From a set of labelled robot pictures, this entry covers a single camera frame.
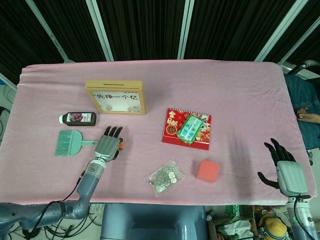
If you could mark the bystander in blue jeans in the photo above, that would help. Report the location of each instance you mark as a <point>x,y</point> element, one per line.
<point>305,92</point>

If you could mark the blue-grey robot torso base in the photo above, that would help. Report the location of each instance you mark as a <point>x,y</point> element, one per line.
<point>150,222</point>

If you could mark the red desk calendar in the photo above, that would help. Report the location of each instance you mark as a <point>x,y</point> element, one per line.
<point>172,125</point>

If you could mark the wooden coin box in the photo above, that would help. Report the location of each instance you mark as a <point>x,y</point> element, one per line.
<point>113,85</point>

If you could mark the dark bottle white cap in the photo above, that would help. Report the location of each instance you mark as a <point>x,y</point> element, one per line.
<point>82,118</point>

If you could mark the clear bag of coins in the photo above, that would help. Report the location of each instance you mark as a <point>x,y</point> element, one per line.
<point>165,177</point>

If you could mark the black chair part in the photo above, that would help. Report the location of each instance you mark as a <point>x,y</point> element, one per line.
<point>303,65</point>

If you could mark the green hand brush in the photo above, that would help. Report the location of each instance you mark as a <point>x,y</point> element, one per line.
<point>67,143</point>

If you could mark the pink tablecloth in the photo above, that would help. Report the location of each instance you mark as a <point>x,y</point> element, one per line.
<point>155,80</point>

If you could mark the black partition panel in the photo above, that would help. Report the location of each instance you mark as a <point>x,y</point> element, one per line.
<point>20,37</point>
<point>307,17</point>
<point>72,25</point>
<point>235,27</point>
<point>142,27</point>

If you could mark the white partition frame post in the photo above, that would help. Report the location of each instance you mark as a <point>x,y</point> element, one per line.
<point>101,32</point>
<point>300,42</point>
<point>185,30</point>
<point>280,32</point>
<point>50,35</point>

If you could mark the bystander bare hand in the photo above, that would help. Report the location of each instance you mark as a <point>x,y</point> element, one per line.
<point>303,113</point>

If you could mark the red foam cube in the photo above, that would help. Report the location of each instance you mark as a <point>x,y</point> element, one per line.
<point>207,171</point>

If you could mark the green foil bag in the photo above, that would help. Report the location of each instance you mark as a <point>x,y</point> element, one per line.
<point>232,210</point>

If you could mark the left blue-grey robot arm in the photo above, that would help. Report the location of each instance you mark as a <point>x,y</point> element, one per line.
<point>86,187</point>

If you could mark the yellow plush toy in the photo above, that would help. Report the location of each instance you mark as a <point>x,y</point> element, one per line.
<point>273,227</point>

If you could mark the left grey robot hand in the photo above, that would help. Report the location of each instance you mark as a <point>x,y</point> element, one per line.
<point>107,147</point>

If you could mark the green plastic pill box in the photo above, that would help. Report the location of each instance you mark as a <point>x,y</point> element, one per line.
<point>190,128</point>

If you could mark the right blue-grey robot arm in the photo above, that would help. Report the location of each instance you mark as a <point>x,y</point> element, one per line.
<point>303,220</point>

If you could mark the silver coin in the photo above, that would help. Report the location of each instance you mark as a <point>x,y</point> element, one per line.
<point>108,108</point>
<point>135,108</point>
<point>130,108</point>

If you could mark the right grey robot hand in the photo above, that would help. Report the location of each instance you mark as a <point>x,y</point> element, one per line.
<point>291,176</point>

